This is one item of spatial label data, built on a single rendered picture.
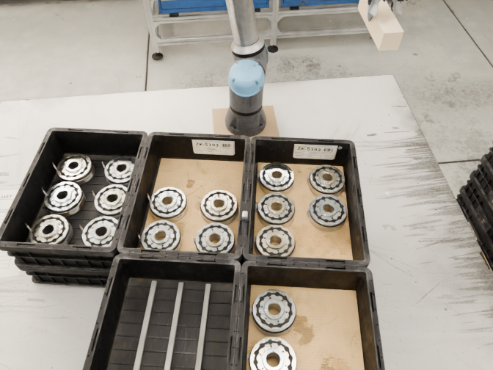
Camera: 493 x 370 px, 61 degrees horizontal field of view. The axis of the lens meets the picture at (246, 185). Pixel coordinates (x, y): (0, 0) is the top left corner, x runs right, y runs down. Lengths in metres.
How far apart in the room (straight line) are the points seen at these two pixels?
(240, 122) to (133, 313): 0.74
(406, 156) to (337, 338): 0.77
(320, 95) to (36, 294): 1.22
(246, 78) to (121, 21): 2.33
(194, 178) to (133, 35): 2.29
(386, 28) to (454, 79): 1.87
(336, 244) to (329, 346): 0.27
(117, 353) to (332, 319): 0.50
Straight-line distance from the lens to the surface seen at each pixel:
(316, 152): 1.24
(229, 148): 1.24
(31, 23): 3.83
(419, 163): 1.57
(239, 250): 0.99
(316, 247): 1.13
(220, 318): 1.04
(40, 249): 1.12
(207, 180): 1.24
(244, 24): 1.42
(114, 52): 3.28
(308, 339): 1.03
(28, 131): 1.75
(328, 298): 1.07
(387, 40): 1.38
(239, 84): 1.37
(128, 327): 1.06
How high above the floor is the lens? 1.80
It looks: 53 degrees down
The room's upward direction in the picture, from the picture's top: straight up
